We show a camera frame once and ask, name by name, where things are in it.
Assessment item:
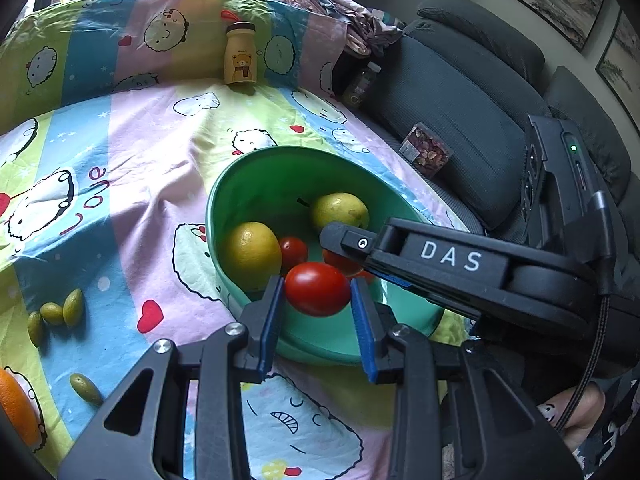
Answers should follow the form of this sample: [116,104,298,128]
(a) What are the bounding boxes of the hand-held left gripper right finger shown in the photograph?
[350,278,583,480]

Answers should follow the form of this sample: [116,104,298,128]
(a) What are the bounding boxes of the person's leg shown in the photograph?
[537,387,606,451]

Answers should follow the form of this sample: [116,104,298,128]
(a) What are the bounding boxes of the dark glass jar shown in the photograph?
[342,61,382,107]

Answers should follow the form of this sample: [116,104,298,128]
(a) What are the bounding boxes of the clear box of dried fruit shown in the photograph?
[398,123,451,177]

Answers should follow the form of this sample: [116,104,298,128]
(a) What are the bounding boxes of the yellow lemon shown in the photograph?
[222,221,283,292]

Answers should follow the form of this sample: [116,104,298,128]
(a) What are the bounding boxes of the pile of pink clothes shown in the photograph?
[270,0,403,56]

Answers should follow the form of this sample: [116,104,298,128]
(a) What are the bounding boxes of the green olive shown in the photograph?
[62,287,84,328]
[40,302,66,326]
[70,372,103,406]
[27,311,46,347]

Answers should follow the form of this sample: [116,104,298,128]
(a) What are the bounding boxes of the yellow-green pear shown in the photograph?
[310,192,371,233]

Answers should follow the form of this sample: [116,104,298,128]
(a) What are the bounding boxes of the orange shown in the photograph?
[0,367,43,453]

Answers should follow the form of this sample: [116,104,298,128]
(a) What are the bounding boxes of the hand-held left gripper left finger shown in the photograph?
[59,276,285,480]

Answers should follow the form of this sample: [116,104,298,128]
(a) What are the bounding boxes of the pastel cartoon printed blanket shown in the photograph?
[0,0,471,480]

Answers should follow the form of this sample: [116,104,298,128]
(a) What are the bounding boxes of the green plastic bowl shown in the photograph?
[206,146,446,365]

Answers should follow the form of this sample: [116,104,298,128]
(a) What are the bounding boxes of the yellow bear-print bottle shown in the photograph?
[223,22,257,86]

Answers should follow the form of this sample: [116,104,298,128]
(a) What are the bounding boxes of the dark grey sofa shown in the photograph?
[335,0,640,261]

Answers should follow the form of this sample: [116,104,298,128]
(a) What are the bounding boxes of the black braided cable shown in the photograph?
[555,192,615,433]

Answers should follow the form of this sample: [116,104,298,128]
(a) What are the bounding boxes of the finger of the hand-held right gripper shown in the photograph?
[320,218,408,263]
[367,260,481,318]

